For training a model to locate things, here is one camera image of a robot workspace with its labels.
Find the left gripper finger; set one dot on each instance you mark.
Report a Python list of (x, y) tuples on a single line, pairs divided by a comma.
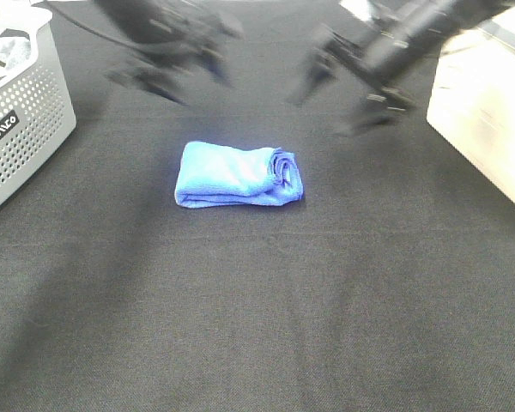
[(214, 63), (159, 85)]

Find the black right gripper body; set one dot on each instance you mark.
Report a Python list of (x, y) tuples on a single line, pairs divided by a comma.
[(378, 62)]

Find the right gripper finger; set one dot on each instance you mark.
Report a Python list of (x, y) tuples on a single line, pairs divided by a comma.
[(313, 72)]

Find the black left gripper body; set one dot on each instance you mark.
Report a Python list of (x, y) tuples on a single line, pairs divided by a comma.
[(162, 42)]

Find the blue microfiber towel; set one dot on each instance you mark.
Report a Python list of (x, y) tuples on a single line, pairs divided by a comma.
[(213, 175)]

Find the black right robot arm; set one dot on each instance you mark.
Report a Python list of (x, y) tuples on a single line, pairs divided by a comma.
[(427, 25)]

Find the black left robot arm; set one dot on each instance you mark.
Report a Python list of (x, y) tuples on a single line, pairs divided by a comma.
[(152, 6)]

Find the white plastic storage crate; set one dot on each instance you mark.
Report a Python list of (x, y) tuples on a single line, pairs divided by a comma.
[(472, 103)]

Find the grey perforated plastic basket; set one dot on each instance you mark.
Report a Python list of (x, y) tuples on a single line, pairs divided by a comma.
[(36, 113)]

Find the grey cloth in basket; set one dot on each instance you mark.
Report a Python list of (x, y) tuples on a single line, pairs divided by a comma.
[(14, 51)]

